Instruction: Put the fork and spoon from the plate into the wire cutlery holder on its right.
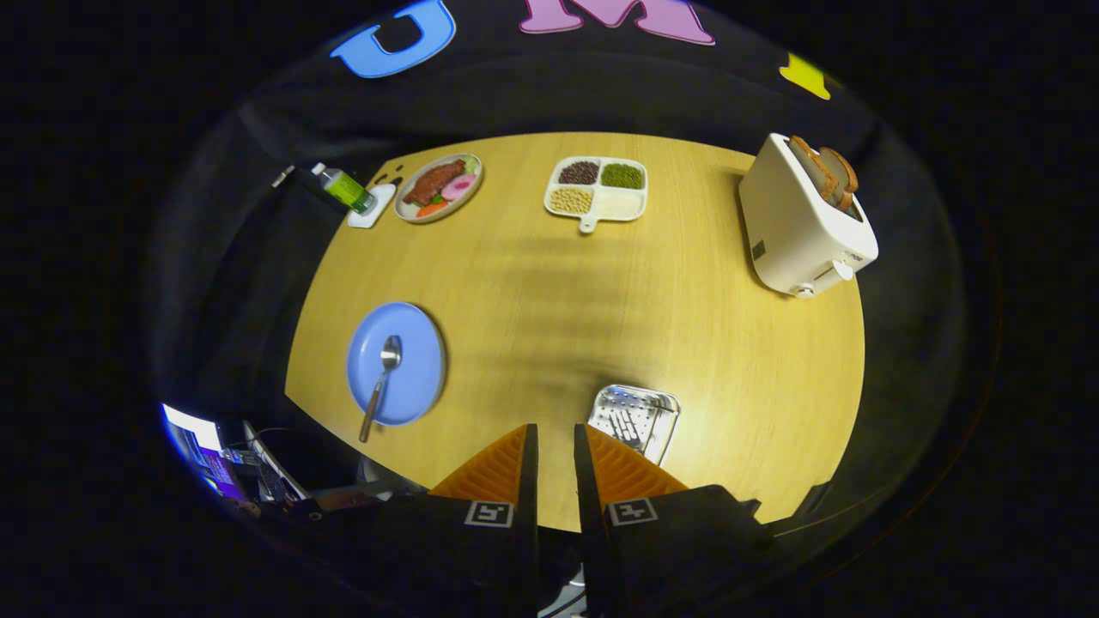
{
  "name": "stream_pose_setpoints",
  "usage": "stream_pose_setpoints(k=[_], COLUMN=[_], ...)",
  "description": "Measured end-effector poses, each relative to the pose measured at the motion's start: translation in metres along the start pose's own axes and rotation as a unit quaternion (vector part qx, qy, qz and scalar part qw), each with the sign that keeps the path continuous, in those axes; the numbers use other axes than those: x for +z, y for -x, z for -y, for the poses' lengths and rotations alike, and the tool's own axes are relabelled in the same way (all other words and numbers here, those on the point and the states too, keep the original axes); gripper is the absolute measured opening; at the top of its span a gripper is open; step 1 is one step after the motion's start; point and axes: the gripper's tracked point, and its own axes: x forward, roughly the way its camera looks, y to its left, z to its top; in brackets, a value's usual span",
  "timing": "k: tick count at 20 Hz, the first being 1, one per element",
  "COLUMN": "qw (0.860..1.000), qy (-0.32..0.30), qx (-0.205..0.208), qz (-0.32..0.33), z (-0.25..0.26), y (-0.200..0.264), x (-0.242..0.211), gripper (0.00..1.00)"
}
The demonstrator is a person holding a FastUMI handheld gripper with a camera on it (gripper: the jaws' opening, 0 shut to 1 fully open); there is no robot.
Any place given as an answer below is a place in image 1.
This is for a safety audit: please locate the oval plate with food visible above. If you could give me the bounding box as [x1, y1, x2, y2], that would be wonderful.
[393, 153, 484, 225]

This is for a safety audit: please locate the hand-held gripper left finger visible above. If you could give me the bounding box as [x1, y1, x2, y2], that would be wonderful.
[283, 423, 540, 618]

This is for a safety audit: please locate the green drink bottle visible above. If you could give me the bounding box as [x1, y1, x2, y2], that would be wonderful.
[311, 162, 378, 215]

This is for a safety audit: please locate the perforated metal tray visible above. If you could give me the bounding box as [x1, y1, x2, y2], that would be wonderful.
[587, 384, 682, 467]

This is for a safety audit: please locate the brown bread slice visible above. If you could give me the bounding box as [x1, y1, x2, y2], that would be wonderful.
[818, 147, 859, 213]
[788, 135, 840, 204]

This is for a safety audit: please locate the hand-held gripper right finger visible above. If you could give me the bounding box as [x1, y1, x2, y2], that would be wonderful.
[574, 423, 774, 618]

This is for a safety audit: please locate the black backdrop cloth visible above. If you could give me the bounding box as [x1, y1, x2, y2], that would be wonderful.
[146, 0, 971, 550]

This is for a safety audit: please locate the white divided plate with beans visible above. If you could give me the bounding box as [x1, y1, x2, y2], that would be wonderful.
[543, 155, 649, 234]

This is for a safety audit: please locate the white square coaster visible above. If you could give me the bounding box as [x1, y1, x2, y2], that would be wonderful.
[347, 183, 398, 230]

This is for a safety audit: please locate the blue round plate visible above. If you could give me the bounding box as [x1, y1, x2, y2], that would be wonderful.
[346, 301, 447, 427]

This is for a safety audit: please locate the wooden handled metal spoon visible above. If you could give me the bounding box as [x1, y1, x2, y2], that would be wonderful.
[358, 335, 403, 444]

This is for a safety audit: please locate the white toaster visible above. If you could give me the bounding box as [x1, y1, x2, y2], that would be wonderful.
[738, 132, 880, 300]

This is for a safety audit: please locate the open laptop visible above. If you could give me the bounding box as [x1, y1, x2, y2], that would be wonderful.
[161, 403, 252, 501]

